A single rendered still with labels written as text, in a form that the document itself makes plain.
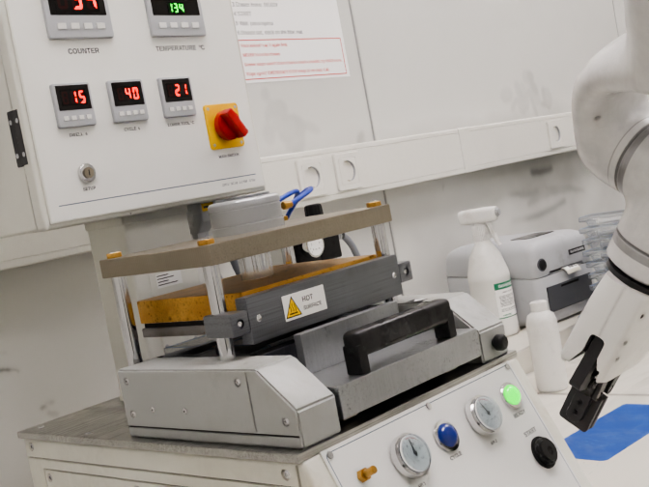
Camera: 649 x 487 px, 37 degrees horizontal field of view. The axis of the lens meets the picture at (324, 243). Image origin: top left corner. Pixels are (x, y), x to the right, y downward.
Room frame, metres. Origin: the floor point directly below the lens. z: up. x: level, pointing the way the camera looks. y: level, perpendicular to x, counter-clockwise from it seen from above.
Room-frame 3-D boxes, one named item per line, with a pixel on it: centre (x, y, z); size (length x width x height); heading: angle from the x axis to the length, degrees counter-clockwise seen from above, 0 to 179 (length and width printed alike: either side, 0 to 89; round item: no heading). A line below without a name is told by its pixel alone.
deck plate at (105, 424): (1.07, 0.10, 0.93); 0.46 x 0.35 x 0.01; 47
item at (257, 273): (1.05, 0.07, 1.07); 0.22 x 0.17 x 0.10; 137
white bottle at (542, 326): (1.54, -0.32, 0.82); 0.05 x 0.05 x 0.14
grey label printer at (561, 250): (1.97, -0.39, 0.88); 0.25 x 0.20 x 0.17; 41
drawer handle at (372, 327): (0.92, -0.06, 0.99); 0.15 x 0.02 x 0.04; 137
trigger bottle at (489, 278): (1.84, -0.30, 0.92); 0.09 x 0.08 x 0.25; 54
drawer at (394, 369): (1.01, 0.04, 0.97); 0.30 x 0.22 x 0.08; 47
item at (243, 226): (1.08, 0.09, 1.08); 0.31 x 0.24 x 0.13; 137
